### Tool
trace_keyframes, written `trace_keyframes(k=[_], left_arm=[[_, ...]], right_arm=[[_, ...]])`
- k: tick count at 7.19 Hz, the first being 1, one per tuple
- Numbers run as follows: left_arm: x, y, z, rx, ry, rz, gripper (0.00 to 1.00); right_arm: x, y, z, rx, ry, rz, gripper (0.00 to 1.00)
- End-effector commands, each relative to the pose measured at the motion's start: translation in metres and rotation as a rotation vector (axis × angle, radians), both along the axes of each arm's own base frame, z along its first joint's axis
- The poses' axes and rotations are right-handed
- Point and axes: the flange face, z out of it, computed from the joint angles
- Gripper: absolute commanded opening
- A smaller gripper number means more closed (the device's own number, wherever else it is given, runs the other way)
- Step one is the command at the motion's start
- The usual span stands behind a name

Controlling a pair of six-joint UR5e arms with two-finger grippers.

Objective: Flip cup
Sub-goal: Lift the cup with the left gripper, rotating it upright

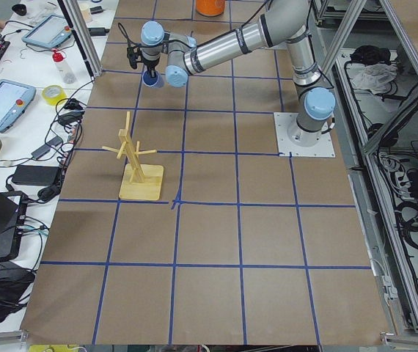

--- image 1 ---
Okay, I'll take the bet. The black power adapter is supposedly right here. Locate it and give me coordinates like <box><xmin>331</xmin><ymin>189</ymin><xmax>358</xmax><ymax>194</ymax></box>
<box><xmin>88</xmin><ymin>27</ymin><xmax>109</xmax><ymax>37</ymax></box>

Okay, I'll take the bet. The orange cylindrical bin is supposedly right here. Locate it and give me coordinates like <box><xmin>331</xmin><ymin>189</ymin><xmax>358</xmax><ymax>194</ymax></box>
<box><xmin>195</xmin><ymin>0</ymin><xmax>225</xmax><ymax>17</ymax></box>

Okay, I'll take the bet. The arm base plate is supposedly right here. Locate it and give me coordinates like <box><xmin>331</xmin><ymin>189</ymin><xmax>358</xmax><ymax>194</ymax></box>
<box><xmin>274</xmin><ymin>112</ymin><xmax>335</xmax><ymax>158</ymax></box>

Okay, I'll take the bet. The red cap squeeze bottle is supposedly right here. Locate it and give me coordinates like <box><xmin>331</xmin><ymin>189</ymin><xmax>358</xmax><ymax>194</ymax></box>
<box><xmin>52</xmin><ymin>49</ymin><xmax>76</xmax><ymax>84</ymax></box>

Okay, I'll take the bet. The white paper cup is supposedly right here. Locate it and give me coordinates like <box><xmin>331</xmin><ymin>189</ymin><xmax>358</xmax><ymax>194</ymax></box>
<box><xmin>78</xmin><ymin>2</ymin><xmax>92</xmax><ymax>23</ymax></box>

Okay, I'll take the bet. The teach pendant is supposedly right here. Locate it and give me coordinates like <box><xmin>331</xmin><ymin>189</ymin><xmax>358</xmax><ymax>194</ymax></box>
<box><xmin>0</xmin><ymin>79</ymin><xmax>36</xmax><ymax>132</ymax></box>
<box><xmin>21</xmin><ymin>15</ymin><xmax>72</xmax><ymax>49</ymax></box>

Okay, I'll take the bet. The yellow tape roll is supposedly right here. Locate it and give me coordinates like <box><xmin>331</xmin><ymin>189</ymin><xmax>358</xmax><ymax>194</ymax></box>
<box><xmin>42</xmin><ymin>85</ymin><xmax>67</xmax><ymax>106</ymax></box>

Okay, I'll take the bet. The far teach pendant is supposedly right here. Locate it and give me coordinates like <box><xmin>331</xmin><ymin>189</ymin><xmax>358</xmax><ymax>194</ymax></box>
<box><xmin>21</xmin><ymin>15</ymin><xmax>72</xmax><ymax>49</ymax></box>

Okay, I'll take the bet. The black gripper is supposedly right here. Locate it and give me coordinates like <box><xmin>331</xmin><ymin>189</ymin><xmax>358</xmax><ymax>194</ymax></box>
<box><xmin>144</xmin><ymin>60</ymin><xmax>158</xmax><ymax>78</ymax></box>

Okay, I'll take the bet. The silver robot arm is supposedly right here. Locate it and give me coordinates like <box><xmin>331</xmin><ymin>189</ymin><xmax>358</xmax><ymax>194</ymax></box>
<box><xmin>127</xmin><ymin>1</ymin><xmax>336</xmax><ymax>147</ymax></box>

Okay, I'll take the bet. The wooden cup rack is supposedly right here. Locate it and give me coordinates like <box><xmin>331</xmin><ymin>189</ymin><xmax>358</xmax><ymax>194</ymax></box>
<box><xmin>102</xmin><ymin>111</ymin><xmax>164</xmax><ymax>201</ymax></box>

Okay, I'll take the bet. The aluminium frame post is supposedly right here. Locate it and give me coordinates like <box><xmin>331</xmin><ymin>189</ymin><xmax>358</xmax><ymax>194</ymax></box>
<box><xmin>57</xmin><ymin>0</ymin><xmax>103</xmax><ymax>79</ymax></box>

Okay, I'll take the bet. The white crumpled cloth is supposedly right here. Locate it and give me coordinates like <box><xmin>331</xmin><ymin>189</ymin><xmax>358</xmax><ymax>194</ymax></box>
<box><xmin>351</xmin><ymin>64</ymin><xmax>397</xmax><ymax>94</ymax></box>

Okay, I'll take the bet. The light blue plastic cup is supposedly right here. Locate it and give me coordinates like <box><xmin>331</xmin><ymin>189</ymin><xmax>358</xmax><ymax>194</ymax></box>
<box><xmin>142</xmin><ymin>71</ymin><xmax>165</xmax><ymax>89</ymax></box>

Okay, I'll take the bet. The near teach pendant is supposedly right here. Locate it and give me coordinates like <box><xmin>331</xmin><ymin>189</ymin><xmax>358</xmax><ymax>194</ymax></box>
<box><xmin>0</xmin><ymin>79</ymin><xmax>36</xmax><ymax>132</ymax></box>

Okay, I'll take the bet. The large black power brick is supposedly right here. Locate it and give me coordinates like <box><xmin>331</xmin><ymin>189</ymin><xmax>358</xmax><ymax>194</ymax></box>
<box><xmin>12</xmin><ymin>165</ymin><xmax>60</xmax><ymax>186</ymax></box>

